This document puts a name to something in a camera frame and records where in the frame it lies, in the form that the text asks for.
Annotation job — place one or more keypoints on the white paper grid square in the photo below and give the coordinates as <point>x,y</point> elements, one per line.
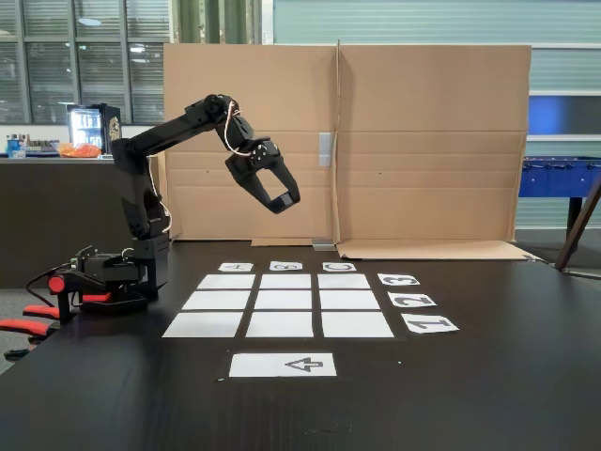
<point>285,281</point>
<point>283,300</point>
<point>279,325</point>
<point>216,300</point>
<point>358,324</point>
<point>344,281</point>
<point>349,300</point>
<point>202,325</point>
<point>226,281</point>

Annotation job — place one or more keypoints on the grey tape strip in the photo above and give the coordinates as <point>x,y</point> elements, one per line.
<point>323,244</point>
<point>325,149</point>

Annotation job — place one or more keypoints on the paper sheet letter B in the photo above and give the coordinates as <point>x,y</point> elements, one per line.
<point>274,264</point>

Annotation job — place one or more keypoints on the brown cardboard panel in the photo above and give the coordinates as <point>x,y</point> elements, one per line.
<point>422,141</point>
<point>282,84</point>

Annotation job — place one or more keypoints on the paper sheet letter A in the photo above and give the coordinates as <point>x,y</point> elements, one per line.
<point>224,269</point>

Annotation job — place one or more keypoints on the paper sheet letter C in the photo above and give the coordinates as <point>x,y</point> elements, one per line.
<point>327,264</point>

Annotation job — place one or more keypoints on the green curtain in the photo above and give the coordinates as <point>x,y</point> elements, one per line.
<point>218,21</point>

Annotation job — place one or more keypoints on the paper sheet number 3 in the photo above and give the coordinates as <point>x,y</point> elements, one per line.
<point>384,283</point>

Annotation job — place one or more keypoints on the black mini fridge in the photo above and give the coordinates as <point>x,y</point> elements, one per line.
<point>94,127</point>

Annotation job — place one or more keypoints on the orange snack bag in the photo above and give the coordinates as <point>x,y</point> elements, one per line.
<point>80,150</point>

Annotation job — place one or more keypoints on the paper sheet number 2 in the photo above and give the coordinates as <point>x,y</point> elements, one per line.
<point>396,304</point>

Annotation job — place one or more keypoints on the white arrow paper sheet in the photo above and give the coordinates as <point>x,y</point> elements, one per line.
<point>263,365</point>

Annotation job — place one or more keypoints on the paper sheet number 1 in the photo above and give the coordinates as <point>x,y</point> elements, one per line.
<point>413,329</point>

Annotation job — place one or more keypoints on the red black spring clamp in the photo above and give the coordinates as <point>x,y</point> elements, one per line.
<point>23,326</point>

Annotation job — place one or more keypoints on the blue foosball table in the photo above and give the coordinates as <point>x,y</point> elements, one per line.
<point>554,181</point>

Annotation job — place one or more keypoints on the brown stand leg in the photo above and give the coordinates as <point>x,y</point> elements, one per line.
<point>580,225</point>

